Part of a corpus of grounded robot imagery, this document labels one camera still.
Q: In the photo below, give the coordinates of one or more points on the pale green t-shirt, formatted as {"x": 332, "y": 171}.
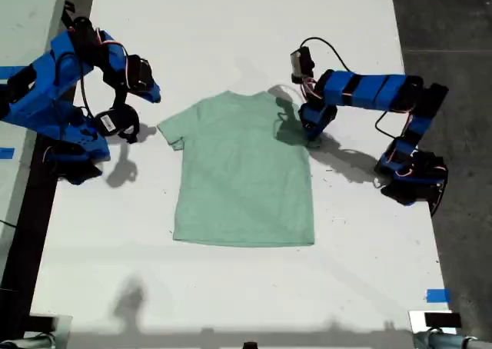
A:
{"x": 238, "y": 172}

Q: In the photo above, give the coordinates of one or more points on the small black knob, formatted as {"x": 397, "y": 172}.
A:
{"x": 250, "y": 345}

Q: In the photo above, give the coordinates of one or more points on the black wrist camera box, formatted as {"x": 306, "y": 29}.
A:
{"x": 115, "y": 120}
{"x": 303, "y": 62}

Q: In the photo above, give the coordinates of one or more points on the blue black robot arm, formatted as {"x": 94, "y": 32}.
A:
{"x": 369, "y": 89}
{"x": 42, "y": 80}

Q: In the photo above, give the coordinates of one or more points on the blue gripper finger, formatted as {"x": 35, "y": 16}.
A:
{"x": 154, "y": 91}
{"x": 314, "y": 135}
{"x": 140, "y": 91}

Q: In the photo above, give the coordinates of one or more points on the black camera stalk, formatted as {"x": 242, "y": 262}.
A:
{"x": 117, "y": 97}

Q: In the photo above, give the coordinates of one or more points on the long blue tape strip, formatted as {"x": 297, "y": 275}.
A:
{"x": 11, "y": 72}

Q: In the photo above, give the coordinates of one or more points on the small black box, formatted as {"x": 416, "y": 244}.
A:
{"x": 42, "y": 323}
{"x": 442, "y": 320}

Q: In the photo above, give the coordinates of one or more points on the black slanted strut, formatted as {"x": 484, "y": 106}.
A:
{"x": 68, "y": 10}

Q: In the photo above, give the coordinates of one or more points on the long black bar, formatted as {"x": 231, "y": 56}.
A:
{"x": 23, "y": 249}

